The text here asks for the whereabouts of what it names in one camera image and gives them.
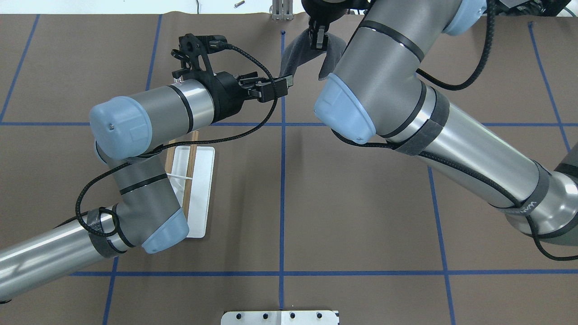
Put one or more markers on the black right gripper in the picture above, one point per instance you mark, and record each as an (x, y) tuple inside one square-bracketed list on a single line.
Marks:
[(319, 38)]

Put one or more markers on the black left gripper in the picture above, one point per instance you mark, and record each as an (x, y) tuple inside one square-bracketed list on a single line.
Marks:
[(227, 95)]

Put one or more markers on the grey towel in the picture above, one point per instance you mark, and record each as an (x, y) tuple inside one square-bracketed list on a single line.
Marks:
[(299, 51)]

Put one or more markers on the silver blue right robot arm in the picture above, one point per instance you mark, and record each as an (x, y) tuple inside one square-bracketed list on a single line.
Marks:
[(375, 90)]

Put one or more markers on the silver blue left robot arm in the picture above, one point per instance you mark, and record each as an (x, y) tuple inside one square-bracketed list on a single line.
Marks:
[(132, 204)]

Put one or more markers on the left wooden rack rod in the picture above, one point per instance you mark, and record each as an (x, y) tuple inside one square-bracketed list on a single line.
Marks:
[(190, 163)]

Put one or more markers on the wooden rack rod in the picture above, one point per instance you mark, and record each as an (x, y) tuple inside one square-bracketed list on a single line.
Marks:
[(190, 163), (170, 157)]

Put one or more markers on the right wooden rack rod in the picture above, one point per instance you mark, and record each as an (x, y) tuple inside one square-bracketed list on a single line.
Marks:
[(170, 157)]

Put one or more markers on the white towel rack base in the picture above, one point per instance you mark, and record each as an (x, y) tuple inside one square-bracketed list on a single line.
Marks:
[(197, 219)]

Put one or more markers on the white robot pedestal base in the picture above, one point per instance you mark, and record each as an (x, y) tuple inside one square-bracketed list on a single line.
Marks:
[(298, 317)]

